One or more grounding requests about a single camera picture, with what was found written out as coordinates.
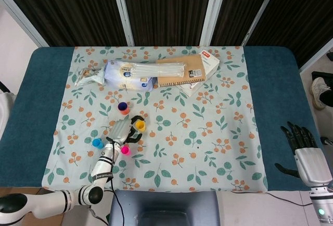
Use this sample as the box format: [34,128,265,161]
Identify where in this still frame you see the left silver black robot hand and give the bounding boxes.
[106,115,145,146]

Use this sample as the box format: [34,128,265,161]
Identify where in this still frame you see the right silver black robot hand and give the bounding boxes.
[275,121,333,187]

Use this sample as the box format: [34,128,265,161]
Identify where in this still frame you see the light blue plastic cup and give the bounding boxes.
[92,138,105,150]

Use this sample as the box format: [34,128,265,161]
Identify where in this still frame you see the orange plastic cup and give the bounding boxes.
[118,102,131,115]

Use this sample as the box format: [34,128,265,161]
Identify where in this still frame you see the blue white tissue pack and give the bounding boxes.
[103,59,157,92]

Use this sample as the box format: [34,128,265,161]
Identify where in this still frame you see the floral patterned tablecloth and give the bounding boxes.
[41,45,269,193]

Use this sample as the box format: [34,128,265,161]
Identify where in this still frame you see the crumpled snack bag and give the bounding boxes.
[74,67,106,87]

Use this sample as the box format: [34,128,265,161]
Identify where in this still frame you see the black trouser leg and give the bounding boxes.
[318,88,333,108]

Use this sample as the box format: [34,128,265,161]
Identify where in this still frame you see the clear straw bundle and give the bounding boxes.
[131,63,187,77]

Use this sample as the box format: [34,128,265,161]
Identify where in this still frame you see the white sneaker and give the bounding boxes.
[311,77,332,111]

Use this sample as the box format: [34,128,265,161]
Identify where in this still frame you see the kraft spiral notebook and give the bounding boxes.
[155,54,208,88]

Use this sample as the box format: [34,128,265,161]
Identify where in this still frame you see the white book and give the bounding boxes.
[175,76,207,98]

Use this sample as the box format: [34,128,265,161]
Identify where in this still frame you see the blue padded table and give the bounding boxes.
[0,46,333,193]

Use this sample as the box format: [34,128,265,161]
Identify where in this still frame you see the white box red label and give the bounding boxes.
[199,50,221,77]

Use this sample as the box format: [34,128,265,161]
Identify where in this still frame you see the dark folding screen panel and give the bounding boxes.
[0,0,135,48]
[208,0,283,47]
[114,0,222,47]
[241,0,333,72]

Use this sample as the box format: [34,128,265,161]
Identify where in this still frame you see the thin dark floor cable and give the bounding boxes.
[231,190,313,207]

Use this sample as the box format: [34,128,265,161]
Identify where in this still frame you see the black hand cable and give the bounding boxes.
[106,137,125,226]

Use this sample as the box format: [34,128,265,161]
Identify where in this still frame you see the black looped floor cable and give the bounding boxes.
[89,208,109,224]

